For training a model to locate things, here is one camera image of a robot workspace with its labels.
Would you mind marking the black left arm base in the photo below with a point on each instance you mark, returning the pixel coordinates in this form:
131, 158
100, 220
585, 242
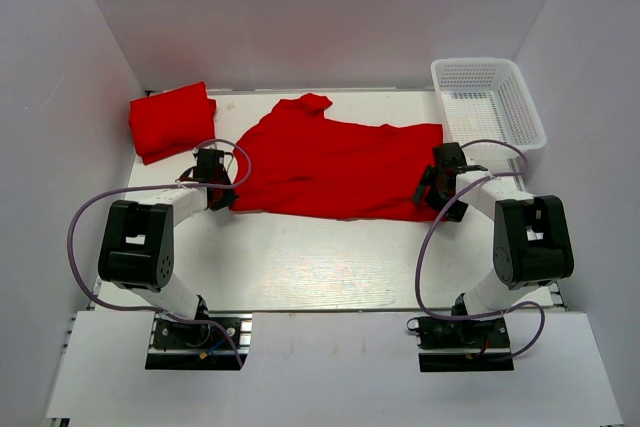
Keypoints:
180, 347

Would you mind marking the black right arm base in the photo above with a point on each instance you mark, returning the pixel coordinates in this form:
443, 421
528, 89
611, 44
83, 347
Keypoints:
461, 346

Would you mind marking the white plastic basket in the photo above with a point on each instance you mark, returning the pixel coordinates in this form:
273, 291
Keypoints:
483, 101

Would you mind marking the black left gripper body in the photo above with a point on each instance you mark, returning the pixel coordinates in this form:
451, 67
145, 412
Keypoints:
228, 195

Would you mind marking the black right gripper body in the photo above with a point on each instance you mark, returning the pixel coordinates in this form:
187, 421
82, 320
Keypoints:
456, 210

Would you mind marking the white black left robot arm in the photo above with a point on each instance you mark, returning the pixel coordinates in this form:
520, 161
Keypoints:
137, 251

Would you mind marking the folded red t-shirt stack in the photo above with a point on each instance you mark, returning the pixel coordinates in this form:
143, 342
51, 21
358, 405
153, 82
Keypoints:
172, 122

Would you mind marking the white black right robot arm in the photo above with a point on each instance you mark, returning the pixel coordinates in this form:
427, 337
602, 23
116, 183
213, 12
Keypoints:
531, 245

